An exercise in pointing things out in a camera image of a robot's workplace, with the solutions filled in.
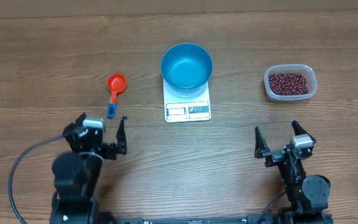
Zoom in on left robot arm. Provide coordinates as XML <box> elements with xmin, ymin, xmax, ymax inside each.
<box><xmin>50</xmin><ymin>113</ymin><xmax>127</xmax><ymax>224</ymax></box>

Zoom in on red measuring scoop blue handle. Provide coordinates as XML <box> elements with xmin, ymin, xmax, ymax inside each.
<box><xmin>107</xmin><ymin>73</ymin><xmax>127</xmax><ymax>119</ymax></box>

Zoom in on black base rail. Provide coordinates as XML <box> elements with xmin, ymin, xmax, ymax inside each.
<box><xmin>115</xmin><ymin>214</ymin><xmax>334</xmax><ymax>224</ymax></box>

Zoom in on white digital kitchen scale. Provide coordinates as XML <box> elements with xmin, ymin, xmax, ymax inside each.
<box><xmin>163</xmin><ymin>80</ymin><xmax>212</xmax><ymax>123</ymax></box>

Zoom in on red adzuki beans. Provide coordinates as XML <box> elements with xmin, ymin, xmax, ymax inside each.
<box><xmin>268</xmin><ymin>73</ymin><xmax>309</xmax><ymax>95</ymax></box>

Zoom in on blue plastic bowl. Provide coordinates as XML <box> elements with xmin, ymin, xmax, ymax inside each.
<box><xmin>160</xmin><ymin>43</ymin><xmax>214</xmax><ymax>93</ymax></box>

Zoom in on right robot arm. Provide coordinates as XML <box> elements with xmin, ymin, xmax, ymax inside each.
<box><xmin>254</xmin><ymin>120</ymin><xmax>333</xmax><ymax>223</ymax></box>

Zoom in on clear plastic container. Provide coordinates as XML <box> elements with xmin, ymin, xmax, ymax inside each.
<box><xmin>264</xmin><ymin>64</ymin><xmax>318</xmax><ymax>101</ymax></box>

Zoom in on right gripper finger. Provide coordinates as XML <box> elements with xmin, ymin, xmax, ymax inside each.
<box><xmin>254</xmin><ymin>126</ymin><xmax>270</xmax><ymax>159</ymax></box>
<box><xmin>291</xmin><ymin>120</ymin><xmax>316</xmax><ymax>143</ymax></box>

